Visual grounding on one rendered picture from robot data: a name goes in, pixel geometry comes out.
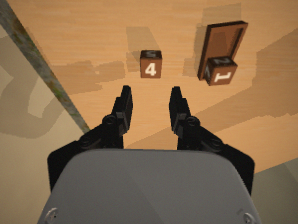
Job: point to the brown wooden tray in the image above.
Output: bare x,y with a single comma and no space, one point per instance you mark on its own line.
222,39

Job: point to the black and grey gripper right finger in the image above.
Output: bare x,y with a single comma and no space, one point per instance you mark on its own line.
191,135

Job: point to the brown number cube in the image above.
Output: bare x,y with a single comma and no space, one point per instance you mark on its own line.
219,70
151,64

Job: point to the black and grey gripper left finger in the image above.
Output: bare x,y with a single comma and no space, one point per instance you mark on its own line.
110,133

